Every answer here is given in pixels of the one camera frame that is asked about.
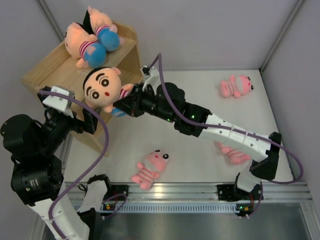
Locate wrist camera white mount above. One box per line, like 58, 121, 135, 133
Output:
41, 86, 75, 118
140, 65, 160, 86

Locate pink striped plush far right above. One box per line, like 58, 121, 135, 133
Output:
219, 75, 254, 98

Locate pink striped plush right middle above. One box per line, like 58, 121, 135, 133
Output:
215, 141, 252, 165

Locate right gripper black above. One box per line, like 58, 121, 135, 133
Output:
114, 83, 176, 124

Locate pink striped plush front centre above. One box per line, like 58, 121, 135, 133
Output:
131, 149, 170, 190

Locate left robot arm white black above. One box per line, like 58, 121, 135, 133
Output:
0, 107, 113, 240

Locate wooden two-tier shelf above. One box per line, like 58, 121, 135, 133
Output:
19, 21, 141, 158

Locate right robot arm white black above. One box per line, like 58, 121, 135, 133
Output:
113, 82, 282, 199

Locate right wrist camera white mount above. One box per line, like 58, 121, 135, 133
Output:
140, 65, 160, 86

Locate white slotted cable duct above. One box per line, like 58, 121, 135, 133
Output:
72, 202, 241, 214

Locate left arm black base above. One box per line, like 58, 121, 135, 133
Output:
103, 184, 129, 201

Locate aluminium mounting rail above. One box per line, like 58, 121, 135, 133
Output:
62, 182, 313, 201

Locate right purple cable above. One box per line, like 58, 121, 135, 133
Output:
147, 52, 305, 218

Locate pink striped plush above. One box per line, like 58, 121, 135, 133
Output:
215, 141, 252, 165
131, 149, 170, 190
219, 75, 254, 98

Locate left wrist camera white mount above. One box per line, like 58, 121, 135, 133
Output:
41, 86, 75, 118

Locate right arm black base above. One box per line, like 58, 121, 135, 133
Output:
216, 184, 262, 202

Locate boy plush doll blue pants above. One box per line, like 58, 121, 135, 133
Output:
64, 22, 107, 69

